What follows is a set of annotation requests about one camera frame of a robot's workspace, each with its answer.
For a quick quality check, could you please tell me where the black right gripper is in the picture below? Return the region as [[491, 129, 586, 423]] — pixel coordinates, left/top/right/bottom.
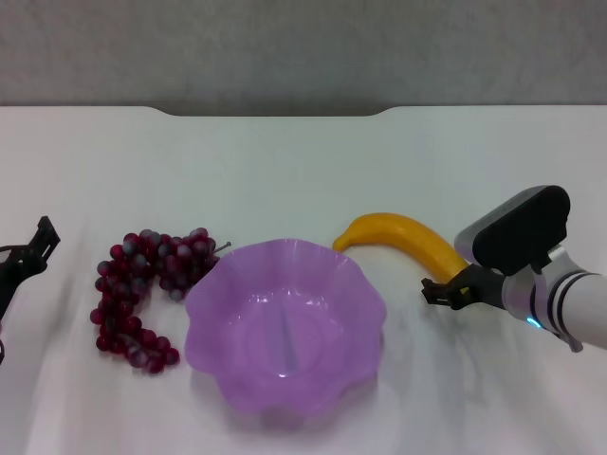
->
[[420, 264, 507, 312]]

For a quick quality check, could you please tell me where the purple wavy plastic bowl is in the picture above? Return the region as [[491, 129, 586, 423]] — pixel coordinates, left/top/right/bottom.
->
[[183, 239, 388, 426]]

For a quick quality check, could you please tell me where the dark red grape bunch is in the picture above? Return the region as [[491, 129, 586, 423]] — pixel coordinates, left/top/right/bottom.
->
[[89, 227, 232, 375]]

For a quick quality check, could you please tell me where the yellow banana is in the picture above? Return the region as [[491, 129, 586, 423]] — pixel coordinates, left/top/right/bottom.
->
[[331, 212, 471, 300]]

